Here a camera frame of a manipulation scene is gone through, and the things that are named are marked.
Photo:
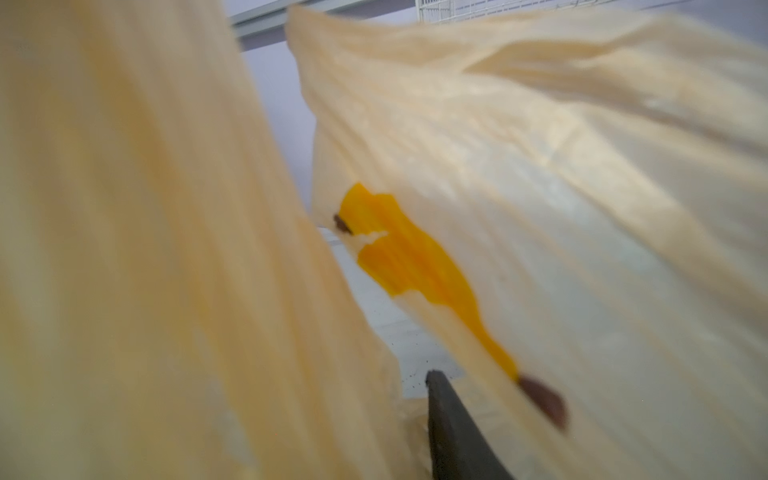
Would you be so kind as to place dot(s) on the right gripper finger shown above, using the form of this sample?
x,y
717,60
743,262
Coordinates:
x,y
458,449

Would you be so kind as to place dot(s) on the cream banana print plastic bag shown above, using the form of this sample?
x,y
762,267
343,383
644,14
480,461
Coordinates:
x,y
564,212

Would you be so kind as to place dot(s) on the white wire wall basket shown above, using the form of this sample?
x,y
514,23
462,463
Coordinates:
x,y
450,11

